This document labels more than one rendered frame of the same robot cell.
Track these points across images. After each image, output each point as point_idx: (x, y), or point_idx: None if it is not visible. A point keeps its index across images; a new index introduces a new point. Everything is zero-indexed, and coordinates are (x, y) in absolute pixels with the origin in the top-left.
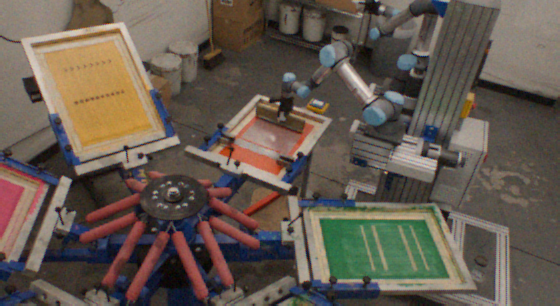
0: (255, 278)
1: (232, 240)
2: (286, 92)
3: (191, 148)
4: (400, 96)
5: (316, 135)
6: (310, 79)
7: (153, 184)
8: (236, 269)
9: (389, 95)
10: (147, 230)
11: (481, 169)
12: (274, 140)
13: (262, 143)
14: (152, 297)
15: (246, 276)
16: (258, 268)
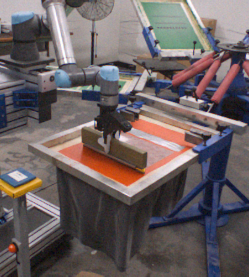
0: (139, 249)
1: (190, 86)
2: (106, 106)
3: (238, 123)
4: (17, 12)
5: (71, 130)
6: (77, 68)
7: None
8: (159, 261)
9: (29, 12)
10: None
11: None
12: (128, 143)
13: (146, 143)
14: (243, 253)
15: (149, 253)
16: (134, 258)
